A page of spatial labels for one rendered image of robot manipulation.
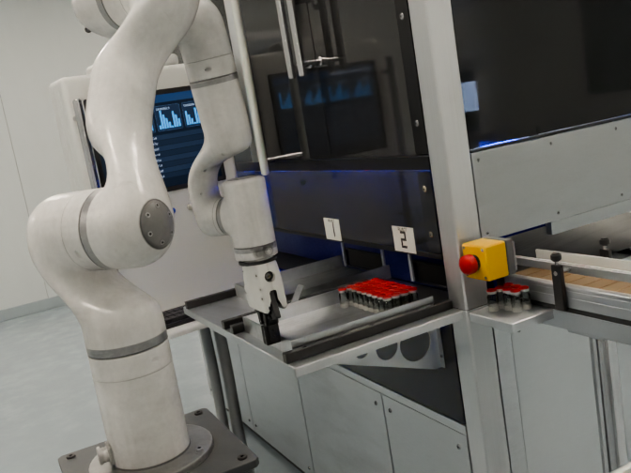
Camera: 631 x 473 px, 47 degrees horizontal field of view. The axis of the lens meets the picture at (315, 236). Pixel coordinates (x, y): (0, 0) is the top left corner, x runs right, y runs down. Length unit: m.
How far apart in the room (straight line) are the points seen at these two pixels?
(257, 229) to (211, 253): 0.98
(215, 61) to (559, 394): 1.07
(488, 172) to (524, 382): 0.48
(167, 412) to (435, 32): 0.87
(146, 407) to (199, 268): 1.27
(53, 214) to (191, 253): 1.26
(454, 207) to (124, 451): 0.79
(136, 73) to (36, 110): 5.68
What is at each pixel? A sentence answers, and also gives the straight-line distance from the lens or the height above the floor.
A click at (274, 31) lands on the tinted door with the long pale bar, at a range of 2.10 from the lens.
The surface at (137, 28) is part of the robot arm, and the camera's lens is 1.15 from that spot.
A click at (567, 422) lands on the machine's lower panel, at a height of 0.54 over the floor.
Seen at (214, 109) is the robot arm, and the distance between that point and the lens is 1.33.
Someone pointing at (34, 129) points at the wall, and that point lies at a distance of 6.79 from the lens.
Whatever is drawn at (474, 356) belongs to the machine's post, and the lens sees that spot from 1.59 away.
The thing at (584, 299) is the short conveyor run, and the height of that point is 0.91.
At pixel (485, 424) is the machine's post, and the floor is 0.62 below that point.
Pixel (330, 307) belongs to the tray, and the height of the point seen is 0.88.
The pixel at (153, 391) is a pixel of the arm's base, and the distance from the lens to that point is 1.10.
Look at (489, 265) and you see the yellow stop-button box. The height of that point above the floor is 0.99.
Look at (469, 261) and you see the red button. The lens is 1.45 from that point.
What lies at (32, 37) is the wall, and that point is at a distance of 6.88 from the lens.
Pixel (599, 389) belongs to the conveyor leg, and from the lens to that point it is 1.56.
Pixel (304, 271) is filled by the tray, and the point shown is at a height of 0.90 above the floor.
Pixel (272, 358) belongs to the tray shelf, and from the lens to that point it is 1.46.
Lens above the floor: 1.34
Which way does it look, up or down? 10 degrees down
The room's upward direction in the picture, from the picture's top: 10 degrees counter-clockwise
